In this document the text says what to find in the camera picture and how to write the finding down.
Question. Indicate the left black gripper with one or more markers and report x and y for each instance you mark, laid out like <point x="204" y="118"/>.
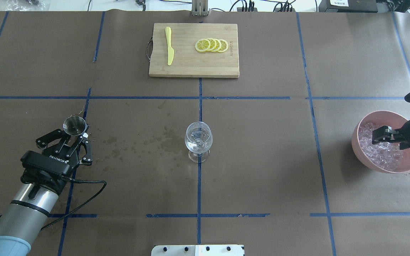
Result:
<point x="62" y="159"/>

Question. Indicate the steel cone jigger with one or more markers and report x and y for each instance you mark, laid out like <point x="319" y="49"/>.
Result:
<point x="74" y="125"/>

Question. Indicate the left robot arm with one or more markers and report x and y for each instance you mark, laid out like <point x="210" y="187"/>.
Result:
<point x="44" y="178"/>

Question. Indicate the pile of ice cubes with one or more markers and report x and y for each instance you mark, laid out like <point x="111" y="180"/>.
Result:
<point x="385" y="155"/>

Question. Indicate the clear wine glass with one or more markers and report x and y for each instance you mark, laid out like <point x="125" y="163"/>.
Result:
<point x="198" y="140"/>

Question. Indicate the pink bowl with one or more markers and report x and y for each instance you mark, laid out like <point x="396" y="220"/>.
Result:
<point x="381" y="118"/>

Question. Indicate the black box on desk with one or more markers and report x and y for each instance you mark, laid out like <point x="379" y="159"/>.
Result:
<point x="354" y="6"/>

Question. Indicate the bamboo cutting board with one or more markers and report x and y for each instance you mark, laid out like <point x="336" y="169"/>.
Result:
<point x="187" y="62"/>

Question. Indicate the yellow plastic knife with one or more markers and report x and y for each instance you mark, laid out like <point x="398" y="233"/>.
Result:
<point x="170" y="50"/>

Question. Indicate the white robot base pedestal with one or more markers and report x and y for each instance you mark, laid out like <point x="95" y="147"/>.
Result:
<point x="199" y="250"/>

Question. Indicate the aluminium frame post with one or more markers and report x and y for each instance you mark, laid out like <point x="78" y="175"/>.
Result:
<point x="200" y="8"/>

